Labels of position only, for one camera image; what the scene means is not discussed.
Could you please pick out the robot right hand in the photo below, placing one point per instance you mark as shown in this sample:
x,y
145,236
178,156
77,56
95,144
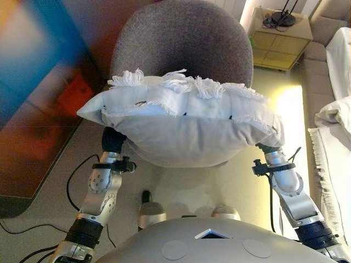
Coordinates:
x,y
265,148

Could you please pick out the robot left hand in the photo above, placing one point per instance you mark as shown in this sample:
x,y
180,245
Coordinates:
x,y
112,141

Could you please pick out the white fringed cushion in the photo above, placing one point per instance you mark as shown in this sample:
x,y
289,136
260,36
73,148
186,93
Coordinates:
x,y
186,137

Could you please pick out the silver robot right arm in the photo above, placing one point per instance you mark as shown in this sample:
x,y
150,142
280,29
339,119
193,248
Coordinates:
x,y
296,202

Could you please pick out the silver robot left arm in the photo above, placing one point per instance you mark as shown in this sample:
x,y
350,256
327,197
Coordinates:
x,y
98,197

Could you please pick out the white fringed throw blanket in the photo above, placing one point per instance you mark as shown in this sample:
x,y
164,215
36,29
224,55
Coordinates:
x,y
334,170

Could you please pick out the silver robot right leg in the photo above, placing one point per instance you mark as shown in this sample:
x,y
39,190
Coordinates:
x,y
226,212

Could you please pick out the silver robot leg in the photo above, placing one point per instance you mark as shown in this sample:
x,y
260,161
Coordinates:
x,y
226,212
150,213

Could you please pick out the crumpled white duvet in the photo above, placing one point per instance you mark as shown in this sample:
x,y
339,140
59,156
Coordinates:
x,y
337,115

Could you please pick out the glossy brown wardrobe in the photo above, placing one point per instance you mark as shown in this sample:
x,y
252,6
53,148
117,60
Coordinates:
x,y
33,123

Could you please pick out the silver robot left leg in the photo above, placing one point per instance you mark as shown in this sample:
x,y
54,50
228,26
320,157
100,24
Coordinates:
x,y
150,213

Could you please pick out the light wooden nightstand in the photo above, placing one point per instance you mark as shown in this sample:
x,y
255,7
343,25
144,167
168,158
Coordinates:
x,y
277,49

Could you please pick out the small green object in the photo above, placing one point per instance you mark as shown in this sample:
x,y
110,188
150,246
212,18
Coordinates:
x,y
252,40

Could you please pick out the grey robot torso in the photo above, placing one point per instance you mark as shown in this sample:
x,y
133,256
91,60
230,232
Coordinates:
x,y
219,249

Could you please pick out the white bed sheet mattress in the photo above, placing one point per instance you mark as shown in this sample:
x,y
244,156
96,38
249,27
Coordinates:
x,y
340,63

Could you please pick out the grey fabric armchair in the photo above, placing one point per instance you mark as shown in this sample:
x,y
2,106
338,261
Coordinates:
x,y
186,41

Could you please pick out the black lamp base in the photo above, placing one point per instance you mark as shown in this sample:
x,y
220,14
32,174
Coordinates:
x,y
282,19

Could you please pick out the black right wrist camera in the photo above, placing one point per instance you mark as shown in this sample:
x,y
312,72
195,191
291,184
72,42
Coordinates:
x,y
259,168

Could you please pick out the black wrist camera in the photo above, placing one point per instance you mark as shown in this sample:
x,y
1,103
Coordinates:
x,y
127,165
259,168

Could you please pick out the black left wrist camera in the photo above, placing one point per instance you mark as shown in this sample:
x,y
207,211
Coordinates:
x,y
127,165

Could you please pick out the beige upholstered bed frame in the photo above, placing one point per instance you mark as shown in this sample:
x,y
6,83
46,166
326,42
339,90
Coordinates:
x,y
315,68

